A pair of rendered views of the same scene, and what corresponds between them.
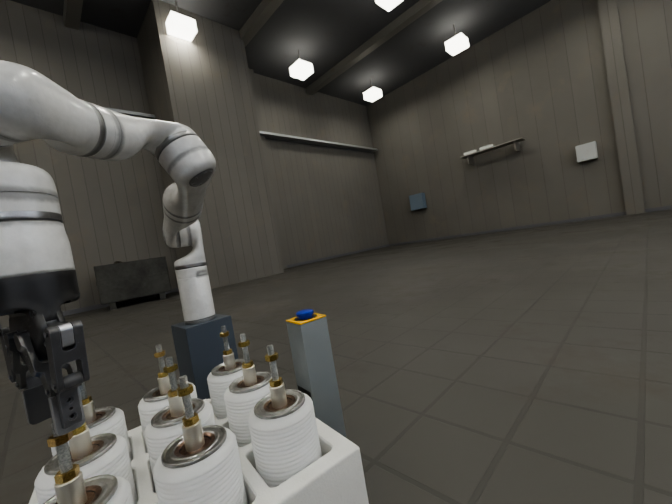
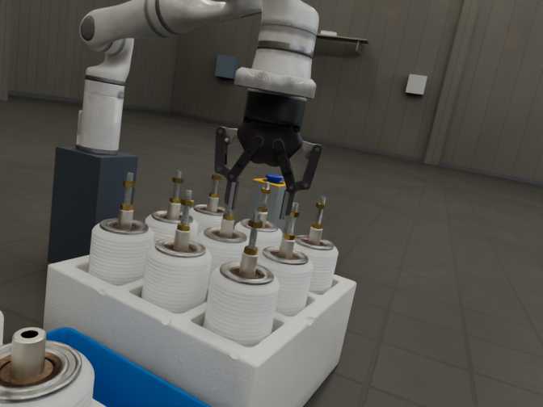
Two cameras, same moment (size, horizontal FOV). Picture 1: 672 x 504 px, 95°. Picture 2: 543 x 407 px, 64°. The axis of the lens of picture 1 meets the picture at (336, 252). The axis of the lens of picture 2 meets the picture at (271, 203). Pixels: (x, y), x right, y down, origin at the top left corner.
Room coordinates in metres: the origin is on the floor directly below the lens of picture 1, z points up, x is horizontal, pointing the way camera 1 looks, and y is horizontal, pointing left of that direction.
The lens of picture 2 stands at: (-0.20, 0.55, 0.47)
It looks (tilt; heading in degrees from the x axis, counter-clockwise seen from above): 12 degrees down; 333
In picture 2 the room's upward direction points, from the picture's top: 10 degrees clockwise
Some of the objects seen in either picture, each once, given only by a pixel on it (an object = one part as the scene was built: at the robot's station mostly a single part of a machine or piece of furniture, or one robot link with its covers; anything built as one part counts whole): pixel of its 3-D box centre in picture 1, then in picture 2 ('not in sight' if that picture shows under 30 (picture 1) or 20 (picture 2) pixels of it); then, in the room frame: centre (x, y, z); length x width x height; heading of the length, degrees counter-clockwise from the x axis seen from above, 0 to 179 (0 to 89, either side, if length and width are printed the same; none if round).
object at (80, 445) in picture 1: (80, 443); (182, 240); (0.41, 0.38, 0.26); 0.02 x 0.02 x 0.03
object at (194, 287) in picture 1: (195, 294); (102, 117); (0.98, 0.46, 0.39); 0.09 x 0.09 x 0.17; 44
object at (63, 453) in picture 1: (64, 457); (253, 237); (0.31, 0.31, 0.30); 0.01 x 0.01 x 0.08
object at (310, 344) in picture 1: (316, 384); (261, 245); (0.71, 0.09, 0.16); 0.07 x 0.07 x 0.31; 36
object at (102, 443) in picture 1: (82, 453); (180, 248); (0.41, 0.38, 0.25); 0.08 x 0.08 x 0.01
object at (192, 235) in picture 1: (187, 244); (108, 52); (0.98, 0.46, 0.54); 0.09 x 0.09 x 0.17; 31
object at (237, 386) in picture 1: (250, 382); (259, 225); (0.55, 0.19, 0.25); 0.08 x 0.08 x 0.01
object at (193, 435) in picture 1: (193, 435); (286, 248); (0.38, 0.21, 0.26); 0.02 x 0.02 x 0.03
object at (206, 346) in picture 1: (209, 366); (93, 208); (0.98, 0.46, 0.15); 0.14 x 0.14 x 0.30; 44
